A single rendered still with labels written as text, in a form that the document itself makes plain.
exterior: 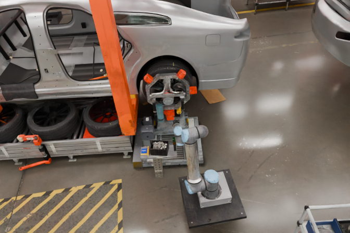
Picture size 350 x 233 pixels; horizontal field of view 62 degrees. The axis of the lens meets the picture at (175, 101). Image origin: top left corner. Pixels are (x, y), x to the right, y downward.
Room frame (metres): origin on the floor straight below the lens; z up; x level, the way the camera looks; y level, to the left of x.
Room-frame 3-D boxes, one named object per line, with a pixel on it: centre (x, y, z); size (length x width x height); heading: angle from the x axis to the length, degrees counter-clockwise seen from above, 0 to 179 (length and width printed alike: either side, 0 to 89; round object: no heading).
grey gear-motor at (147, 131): (2.86, 0.39, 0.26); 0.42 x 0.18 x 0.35; 179
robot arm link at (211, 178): (1.74, -0.30, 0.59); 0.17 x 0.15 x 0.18; 104
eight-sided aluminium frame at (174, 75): (2.89, 0.08, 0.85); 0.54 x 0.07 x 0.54; 89
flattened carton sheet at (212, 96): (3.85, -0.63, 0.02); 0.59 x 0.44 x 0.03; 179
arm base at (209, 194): (1.74, -0.31, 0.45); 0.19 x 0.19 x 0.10
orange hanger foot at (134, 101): (2.92, 0.59, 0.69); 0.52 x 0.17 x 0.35; 179
